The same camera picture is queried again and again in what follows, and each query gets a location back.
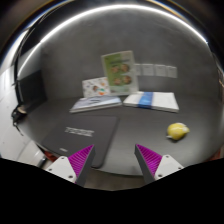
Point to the yellow computer mouse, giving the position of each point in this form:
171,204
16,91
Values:
176,131

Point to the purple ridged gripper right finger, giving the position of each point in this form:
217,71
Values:
153,165

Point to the row of white wall papers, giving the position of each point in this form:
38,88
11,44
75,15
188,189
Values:
157,70

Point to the grey flat book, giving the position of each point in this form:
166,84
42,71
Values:
95,103

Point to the small white illustrated card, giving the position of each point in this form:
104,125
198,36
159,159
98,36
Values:
95,87

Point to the green upright picture book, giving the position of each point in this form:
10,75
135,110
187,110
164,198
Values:
119,68

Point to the black monitor at left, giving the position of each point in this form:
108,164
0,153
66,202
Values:
32,90

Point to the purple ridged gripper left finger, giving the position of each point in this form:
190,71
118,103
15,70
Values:
75,167

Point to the white book with blue band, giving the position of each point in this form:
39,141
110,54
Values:
163,101

